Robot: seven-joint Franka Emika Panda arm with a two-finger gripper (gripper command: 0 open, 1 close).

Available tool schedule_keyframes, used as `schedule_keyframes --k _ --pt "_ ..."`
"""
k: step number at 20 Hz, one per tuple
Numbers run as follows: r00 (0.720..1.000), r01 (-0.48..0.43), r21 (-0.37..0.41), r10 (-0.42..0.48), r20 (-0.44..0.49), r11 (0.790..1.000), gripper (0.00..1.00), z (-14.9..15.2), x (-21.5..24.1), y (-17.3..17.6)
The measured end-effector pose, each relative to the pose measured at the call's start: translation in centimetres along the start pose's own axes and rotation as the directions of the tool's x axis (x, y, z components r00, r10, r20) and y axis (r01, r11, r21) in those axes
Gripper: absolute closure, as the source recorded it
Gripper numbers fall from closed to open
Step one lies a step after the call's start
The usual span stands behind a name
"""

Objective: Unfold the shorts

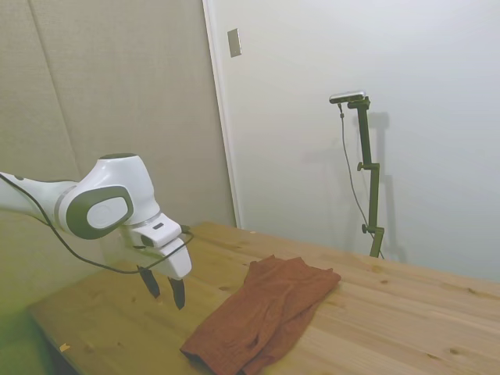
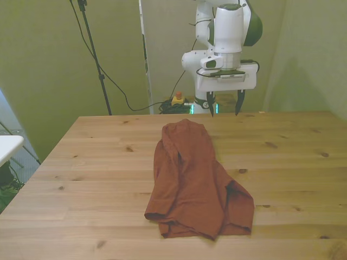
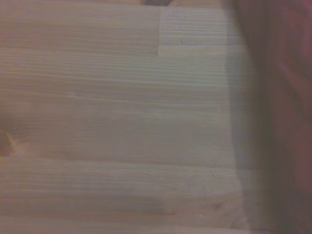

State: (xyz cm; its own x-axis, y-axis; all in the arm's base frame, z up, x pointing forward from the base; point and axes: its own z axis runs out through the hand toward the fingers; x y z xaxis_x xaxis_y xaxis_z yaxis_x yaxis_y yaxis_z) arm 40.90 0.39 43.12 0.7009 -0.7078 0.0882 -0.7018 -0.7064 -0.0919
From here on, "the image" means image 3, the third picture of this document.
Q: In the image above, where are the rust red shorts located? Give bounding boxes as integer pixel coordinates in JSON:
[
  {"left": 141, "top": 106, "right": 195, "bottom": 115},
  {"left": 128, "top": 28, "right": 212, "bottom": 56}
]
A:
[{"left": 229, "top": 0, "right": 312, "bottom": 234}]

